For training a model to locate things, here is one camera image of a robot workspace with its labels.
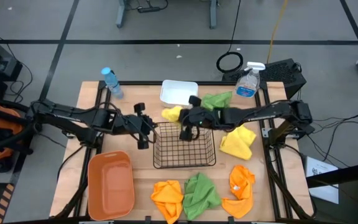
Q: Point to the green microfiber towel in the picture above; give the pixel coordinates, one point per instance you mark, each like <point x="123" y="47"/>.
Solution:
<point x="200" y="196"/>
<point x="217" y="100"/>

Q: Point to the black perforated computer case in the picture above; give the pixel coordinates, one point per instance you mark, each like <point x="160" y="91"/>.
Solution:
<point x="278" y="73"/>

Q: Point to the black power strip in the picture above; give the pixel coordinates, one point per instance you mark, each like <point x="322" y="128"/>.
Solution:
<point x="148" y="9"/>

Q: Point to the large yellow microfiber towel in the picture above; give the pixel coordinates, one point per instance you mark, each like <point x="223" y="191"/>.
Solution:
<point x="238" y="143"/>

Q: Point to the clear cleaner spray bottle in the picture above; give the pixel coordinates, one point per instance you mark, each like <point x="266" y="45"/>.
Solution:
<point x="247" y="84"/>

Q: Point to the grey desk leg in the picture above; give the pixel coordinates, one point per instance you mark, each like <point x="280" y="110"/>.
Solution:
<point x="121" y="14"/>
<point x="213" y="14"/>

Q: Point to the white plastic bin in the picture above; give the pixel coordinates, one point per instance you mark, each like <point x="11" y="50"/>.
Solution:
<point x="179" y="91"/>

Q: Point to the blue spray can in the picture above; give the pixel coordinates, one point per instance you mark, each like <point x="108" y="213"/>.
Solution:
<point x="113" y="83"/>

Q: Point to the black aluminium table frame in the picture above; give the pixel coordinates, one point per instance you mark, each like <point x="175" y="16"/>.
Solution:
<point x="179" y="83"/>

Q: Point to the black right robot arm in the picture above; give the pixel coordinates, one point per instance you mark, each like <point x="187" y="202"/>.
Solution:
<point x="259" y="115"/>

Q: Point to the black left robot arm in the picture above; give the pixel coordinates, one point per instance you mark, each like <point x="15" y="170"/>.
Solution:
<point x="73" y="113"/>

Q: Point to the orange shop vacuum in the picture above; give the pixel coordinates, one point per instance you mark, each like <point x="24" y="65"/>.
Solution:
<point x="5" y="123"/>

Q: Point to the orange plastic basket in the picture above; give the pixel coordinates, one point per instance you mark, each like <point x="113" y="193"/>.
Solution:
<point x="110" y="186"/>

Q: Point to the small yellow microfiber towel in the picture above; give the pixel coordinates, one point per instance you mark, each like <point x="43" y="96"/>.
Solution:
<point x="172" y="113"/>

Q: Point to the black metal stand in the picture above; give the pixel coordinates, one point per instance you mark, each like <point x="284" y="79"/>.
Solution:
<point x="343" y="174"/>

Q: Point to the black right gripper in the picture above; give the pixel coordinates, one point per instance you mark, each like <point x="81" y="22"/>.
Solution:
<point x="202" y="118"/>

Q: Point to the white paper sheet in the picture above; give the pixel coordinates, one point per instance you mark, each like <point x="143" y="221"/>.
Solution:
<point x="320" y="174"/>

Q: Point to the orange microfiber towel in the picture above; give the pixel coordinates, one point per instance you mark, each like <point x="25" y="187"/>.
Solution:
<point x="166" y="197"/>

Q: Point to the orange towel with white tag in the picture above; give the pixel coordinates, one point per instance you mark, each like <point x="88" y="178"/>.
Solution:
<point x="241" y="186"/>

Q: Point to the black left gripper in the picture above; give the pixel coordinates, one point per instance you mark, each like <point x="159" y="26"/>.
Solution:
<point x="138" y="125"/>

